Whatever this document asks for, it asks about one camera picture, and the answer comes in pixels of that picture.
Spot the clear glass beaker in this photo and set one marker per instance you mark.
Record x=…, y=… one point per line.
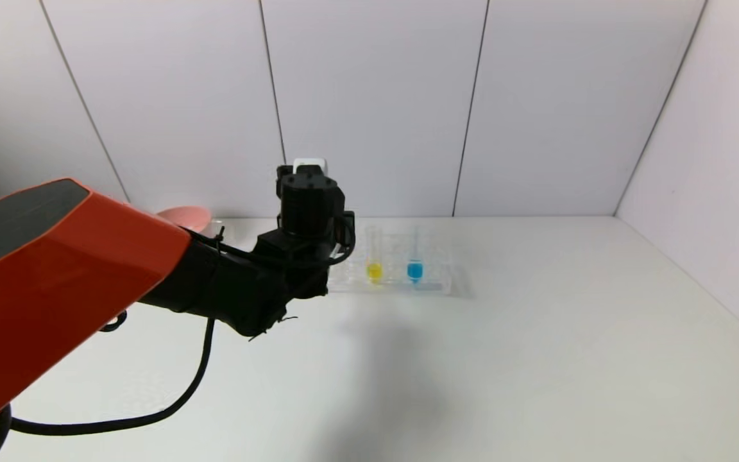
x=217, y=230

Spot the test tube with blue pigment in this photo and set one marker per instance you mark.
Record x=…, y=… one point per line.
x=415, y=271

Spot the test tube with yellow pigment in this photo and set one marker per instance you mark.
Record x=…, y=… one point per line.
x=374, y=271

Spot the clear plastic test tube rack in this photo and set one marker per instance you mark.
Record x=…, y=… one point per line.
x=433, y=269

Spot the orange and black left arm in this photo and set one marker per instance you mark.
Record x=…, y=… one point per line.
x=55, y=269

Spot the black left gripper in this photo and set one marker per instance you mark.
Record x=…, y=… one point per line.
x=308, y=199

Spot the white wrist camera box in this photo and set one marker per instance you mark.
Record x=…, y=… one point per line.
x=308, y=164

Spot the pink plastic bowl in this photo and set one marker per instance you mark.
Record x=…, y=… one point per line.
x=186, y=217

